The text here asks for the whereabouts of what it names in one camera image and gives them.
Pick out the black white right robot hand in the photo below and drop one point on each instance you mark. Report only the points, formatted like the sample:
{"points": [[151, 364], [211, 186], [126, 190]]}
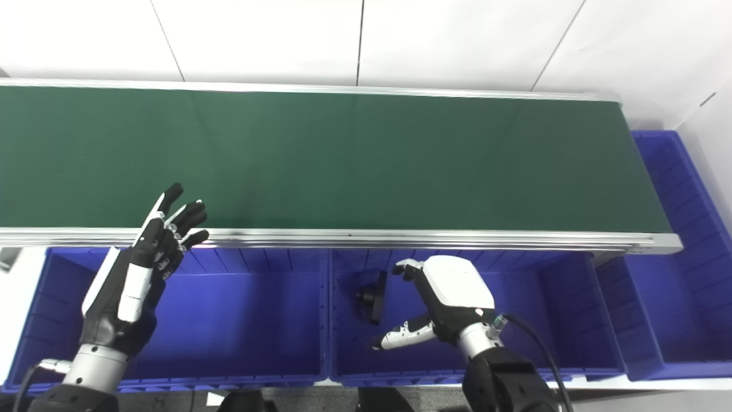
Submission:
{"points": [[457, 292]]}

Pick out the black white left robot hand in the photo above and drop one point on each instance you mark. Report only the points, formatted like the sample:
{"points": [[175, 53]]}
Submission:
{"points": [[114, 309]]}

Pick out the black flanged machine part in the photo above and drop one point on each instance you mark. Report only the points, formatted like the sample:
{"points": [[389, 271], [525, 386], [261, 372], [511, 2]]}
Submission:
{"points": [[377, 297]]}

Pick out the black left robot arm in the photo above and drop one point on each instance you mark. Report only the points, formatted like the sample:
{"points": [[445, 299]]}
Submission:
{"points": [[86, 377]]}

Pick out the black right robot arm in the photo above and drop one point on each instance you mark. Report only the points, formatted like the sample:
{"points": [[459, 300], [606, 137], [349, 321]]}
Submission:
{"points": [[503, 383]]}

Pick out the large blue plastic bin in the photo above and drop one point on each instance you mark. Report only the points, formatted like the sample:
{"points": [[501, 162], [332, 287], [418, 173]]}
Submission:
{"points": [[549, 320], [240, 326], [675, 286]]}

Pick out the grey conveyor support leg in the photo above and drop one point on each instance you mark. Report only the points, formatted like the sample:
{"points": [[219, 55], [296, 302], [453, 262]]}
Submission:
{"points": [[6, 260]]}

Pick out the green conveyor belt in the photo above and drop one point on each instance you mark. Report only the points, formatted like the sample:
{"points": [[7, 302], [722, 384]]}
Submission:
{"points": [[354, 160]]}

